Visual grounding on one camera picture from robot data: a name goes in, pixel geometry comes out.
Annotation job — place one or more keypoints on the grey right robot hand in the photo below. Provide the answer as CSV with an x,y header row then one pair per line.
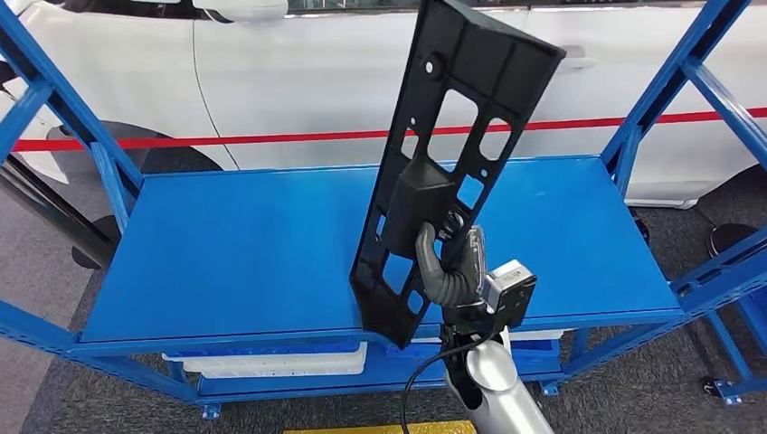
x,y
458,281

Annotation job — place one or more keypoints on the black plastic plate frame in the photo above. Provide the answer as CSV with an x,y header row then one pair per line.
x,y
479,60

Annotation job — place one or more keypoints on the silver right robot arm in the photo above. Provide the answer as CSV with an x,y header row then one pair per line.
x,y
497,389

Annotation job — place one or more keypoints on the blue metal shelf rack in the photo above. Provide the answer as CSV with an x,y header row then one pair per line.
x,y
239,251

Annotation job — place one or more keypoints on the white plastic bin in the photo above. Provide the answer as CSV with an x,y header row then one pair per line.
x,y
269,365
539,335

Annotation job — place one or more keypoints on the blue plastic bin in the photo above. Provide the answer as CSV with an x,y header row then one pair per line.
x,y
536,359
251,349

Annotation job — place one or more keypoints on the yellow floor tape square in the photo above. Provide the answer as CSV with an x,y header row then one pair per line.
x,y
359,429

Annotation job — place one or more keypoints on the red barrier belt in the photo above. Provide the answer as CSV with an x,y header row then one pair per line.
x,y
299,137

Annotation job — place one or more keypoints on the white car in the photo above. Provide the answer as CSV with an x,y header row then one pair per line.
x,y
299,78

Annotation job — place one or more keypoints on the black stanchion base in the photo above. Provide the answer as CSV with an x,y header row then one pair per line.
x,y
731,239

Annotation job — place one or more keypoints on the blue metal rack on casters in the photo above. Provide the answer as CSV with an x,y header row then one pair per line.
x,y
756,317

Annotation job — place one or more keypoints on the black barrier stanchion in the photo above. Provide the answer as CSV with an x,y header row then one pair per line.
x,y
96,245

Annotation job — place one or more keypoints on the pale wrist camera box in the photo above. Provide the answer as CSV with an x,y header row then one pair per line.
x,y
509,287

